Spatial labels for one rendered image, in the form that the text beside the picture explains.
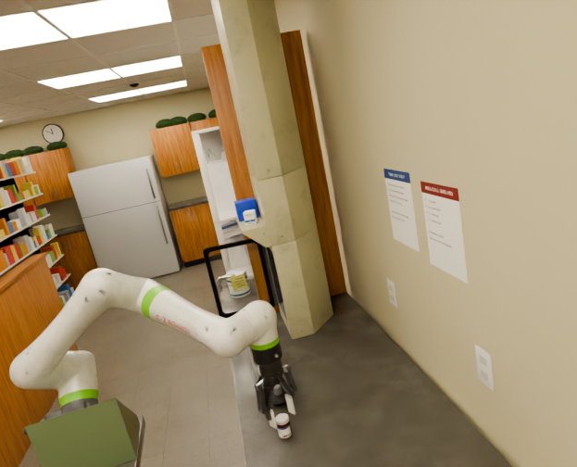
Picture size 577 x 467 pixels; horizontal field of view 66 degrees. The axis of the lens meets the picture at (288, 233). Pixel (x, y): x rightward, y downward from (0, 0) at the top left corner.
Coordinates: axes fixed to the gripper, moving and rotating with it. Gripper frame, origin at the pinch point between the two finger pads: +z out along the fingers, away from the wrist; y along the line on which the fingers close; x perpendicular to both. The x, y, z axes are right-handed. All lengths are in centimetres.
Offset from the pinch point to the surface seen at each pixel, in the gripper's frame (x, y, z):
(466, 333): 44, -42, -20
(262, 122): -43, -51, -91
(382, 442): 28.0, -15.5, 8.7
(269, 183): -45, -49, -66
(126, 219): -544, -160, 6
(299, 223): -43, -60, -44
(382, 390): 12.6, -36.3, 8.7
